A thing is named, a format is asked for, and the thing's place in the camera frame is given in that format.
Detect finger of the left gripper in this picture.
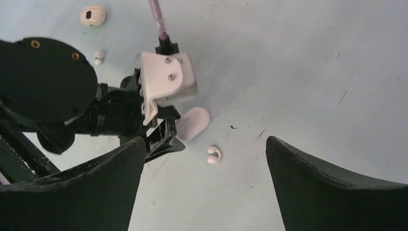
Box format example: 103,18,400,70
144,118,185,163

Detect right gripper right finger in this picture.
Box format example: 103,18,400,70
266,136,408,231

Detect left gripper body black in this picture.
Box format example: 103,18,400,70
119,68,182,151

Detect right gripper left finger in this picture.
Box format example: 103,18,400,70
0,137,147,231

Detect white earbud charging case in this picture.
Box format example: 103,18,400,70
176,107,210,141

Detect pink earbud charging case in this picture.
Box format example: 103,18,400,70
80,5,106,27

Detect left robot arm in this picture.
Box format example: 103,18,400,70
0,37,185,161

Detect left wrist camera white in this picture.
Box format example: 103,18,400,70
140,52,198,126

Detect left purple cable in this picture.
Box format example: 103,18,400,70
148,0,169,40

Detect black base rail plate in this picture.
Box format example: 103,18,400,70
0,126,60,185

